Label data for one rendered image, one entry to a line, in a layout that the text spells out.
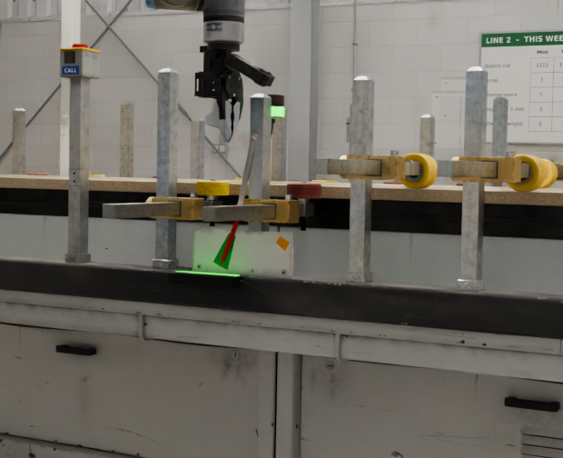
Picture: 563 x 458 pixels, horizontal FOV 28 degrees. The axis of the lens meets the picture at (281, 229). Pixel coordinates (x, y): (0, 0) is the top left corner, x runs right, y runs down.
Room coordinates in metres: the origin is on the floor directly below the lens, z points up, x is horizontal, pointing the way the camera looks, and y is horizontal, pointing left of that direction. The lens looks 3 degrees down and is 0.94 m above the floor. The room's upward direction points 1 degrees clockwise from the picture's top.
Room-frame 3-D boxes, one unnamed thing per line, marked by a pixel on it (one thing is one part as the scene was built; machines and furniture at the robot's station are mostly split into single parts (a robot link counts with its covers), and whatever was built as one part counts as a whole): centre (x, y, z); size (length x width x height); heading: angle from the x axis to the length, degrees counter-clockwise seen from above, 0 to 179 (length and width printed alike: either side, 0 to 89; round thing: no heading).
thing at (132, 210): (2.60, 0.26, 0.84); 0.43 x 0.03 x 0.04; 151
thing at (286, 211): (2.54, 0.03, 0.85); 0.13 x 0.06 x 0.05; 61
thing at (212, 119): (2.49, 0.15, 1.04); 0.06 x 0.03 x 0.09; 61
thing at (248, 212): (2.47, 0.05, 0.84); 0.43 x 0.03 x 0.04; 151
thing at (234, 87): (2.51, 0.14, 1.15); 0.09 x 0.08 x 0.12; 61
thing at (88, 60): (2.79, 0.50, 1.18); 0.07 x 0.07 x 0.08; 61
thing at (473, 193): (2.31, -0.39, 0.91); 0.03 x 0.03 x 0.48; 61
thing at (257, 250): (2.54, 0.09, 0.75); 0.26 x 0.01 x 0.10; 61
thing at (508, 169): (2.30, -0.41, 0.95); 0.13 x 0.06 x 0.05; 61
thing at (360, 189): (2.43, -0.17, 0.90); 0.03 x 0.03 x 0.48; 61
